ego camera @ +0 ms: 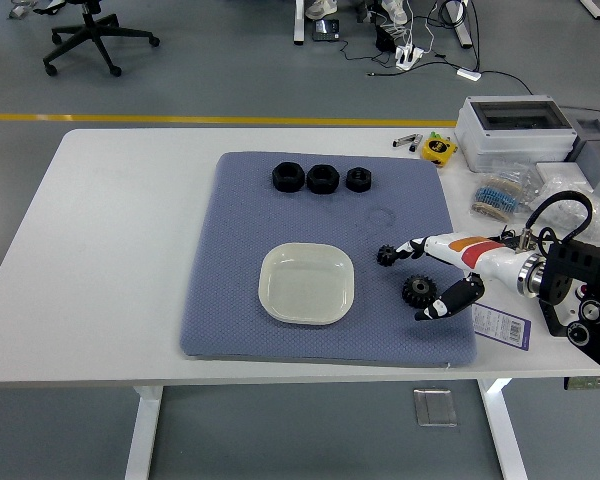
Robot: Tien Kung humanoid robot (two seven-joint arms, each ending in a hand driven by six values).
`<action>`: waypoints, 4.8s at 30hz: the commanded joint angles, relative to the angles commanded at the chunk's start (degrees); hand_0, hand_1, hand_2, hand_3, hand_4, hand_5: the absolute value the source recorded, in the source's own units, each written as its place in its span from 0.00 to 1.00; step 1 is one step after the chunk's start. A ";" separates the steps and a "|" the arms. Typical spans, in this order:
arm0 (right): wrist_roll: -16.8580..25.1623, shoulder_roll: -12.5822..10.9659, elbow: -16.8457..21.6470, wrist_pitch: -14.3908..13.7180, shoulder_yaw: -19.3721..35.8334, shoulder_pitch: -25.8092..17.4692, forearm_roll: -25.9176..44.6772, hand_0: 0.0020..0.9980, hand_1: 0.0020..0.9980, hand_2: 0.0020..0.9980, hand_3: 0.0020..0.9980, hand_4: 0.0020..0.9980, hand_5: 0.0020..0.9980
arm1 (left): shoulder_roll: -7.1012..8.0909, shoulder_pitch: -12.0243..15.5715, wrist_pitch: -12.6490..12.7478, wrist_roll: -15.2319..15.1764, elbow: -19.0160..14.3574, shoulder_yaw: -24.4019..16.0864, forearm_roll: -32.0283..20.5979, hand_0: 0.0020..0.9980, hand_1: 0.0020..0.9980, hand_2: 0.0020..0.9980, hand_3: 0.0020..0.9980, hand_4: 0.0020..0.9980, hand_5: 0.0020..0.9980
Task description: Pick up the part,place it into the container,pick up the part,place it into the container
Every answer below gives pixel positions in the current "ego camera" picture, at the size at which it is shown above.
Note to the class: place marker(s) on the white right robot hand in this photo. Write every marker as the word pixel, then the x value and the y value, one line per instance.
pixel 480 255

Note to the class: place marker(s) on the large black gear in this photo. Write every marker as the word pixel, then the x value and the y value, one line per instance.
pixel 416 291

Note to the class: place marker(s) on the small black gear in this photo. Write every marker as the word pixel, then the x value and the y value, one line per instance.
pixel 384 256

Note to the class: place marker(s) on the white flat box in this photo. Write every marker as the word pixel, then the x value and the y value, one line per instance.
pixel 562 170

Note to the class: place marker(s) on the small black hex nut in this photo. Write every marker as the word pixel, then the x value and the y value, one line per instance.
pixel 352 184

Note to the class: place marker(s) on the large black hex nut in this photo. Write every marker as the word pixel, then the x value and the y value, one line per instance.
pixel 316 186
pixel 282 183

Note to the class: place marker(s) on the bag of blue resistors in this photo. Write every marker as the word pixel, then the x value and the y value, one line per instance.
pixel 495 195

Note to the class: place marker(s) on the white purple barcode card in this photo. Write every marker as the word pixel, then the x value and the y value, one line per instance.
pixel 502 327

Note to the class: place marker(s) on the clear bag of white parts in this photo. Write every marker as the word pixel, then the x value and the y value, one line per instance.
pixel 560 207

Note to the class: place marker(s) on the yellow tape measure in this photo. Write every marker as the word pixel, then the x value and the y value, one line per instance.
pixel 437 150

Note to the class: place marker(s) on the green small clip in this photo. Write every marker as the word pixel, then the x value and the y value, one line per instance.
pixel 434 135

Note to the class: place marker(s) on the black silver pen piece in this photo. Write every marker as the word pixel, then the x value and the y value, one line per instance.
pixel 415 142
pixel 403 140

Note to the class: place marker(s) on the grey plastic case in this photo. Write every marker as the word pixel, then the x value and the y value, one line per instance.
pixel 587 150

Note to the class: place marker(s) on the metal floor outlet plate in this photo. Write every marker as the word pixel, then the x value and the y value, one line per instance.
pixel 435 407

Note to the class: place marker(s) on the green circuit board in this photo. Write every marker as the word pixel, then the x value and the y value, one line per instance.
pixel 592 383

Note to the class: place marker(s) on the white square dish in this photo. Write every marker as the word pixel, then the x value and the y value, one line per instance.
pixel 305 285

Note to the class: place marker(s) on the white floor adapter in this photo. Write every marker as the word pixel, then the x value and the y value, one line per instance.
pixel 468 74

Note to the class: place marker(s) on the white table leg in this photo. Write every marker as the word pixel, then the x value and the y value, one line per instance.
pixel 142 435
pixel 502 435

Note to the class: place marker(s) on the white power strip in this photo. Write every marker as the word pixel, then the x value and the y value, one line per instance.
pixel 409 56

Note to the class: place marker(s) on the grey desk leg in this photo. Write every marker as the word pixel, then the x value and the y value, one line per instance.
pixel 461 27

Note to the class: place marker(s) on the black power brick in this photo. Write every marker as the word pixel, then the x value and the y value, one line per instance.
pixel 385 37

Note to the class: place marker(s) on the blue-grey textured mat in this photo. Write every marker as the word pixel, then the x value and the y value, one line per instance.
pixel 240 250

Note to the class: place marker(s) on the person's foot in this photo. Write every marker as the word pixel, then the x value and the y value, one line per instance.
pixel 321 7
pixel 396 11

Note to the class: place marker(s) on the black floor device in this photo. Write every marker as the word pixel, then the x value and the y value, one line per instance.
pixel 326 31

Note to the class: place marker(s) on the white desk leg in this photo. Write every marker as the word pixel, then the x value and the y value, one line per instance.
pixel 298 22

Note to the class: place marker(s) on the black office chair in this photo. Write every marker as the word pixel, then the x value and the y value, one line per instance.
pixel 92 27

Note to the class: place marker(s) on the grey electrical enclosure box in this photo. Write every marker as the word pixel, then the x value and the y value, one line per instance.
pixel 510 142

